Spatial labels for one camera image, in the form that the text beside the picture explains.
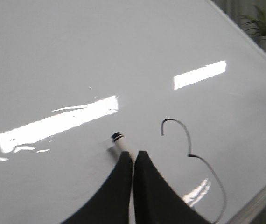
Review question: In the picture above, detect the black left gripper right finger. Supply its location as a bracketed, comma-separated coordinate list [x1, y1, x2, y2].
[133, 151, 209, 224]

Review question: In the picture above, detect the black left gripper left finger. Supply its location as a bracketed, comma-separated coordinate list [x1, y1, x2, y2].
[63, 151, 133, 224]

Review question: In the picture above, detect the white black whiteboard marker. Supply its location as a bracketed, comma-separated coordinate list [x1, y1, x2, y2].
[111, 132, 131, 158]

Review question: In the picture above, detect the white whiteboard with aluminium frame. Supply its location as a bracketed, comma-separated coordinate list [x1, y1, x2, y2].
[0, 0, 266, 224]

